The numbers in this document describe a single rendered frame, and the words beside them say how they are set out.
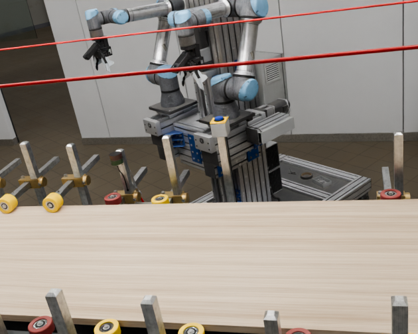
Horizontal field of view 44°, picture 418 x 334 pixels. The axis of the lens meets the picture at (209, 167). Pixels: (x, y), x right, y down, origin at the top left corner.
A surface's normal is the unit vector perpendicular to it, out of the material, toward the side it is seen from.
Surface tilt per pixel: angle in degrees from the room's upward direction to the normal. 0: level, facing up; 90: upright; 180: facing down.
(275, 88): 90
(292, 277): 0
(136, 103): 90
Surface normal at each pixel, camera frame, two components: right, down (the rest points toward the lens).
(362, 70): -0.33, 0.44
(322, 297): -0.15, -0.90
